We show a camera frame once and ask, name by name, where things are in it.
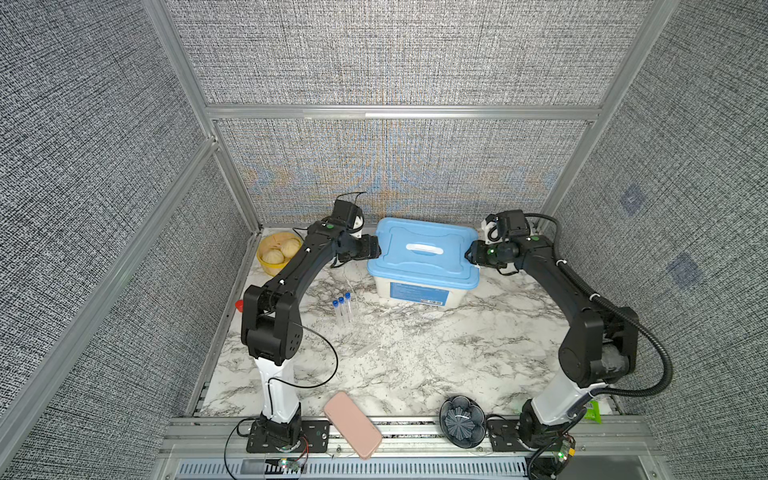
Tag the right steamed bun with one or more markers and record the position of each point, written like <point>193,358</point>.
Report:
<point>290,247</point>

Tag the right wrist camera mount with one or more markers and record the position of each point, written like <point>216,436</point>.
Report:
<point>505,225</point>

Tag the blue plastic box lid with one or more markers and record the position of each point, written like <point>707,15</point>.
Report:
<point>425,253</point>

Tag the left steamed bun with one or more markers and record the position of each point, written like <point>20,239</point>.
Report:
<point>273,256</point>

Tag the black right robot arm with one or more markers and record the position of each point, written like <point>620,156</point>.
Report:
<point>600,345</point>

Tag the white plastic storage box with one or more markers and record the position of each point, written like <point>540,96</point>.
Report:
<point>454,299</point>

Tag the black round pleated dish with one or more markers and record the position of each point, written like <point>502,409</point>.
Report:
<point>462,421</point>

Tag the pink phone case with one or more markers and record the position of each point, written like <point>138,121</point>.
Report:
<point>353,425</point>

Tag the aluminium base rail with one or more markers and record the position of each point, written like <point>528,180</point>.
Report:
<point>407,447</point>

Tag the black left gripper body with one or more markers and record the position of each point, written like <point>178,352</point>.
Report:
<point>364,248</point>

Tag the blue label sticker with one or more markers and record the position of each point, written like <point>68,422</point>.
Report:
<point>418,294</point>

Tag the yellow wooden steamer basket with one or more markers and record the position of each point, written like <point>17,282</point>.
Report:
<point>274,241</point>

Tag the steamed bun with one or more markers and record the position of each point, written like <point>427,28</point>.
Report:
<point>290,247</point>
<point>273,256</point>

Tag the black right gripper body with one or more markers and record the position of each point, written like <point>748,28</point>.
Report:
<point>482,253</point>

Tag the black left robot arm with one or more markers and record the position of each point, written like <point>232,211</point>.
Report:
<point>272,328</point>

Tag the green snack packet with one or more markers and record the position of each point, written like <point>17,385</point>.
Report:
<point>593,412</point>

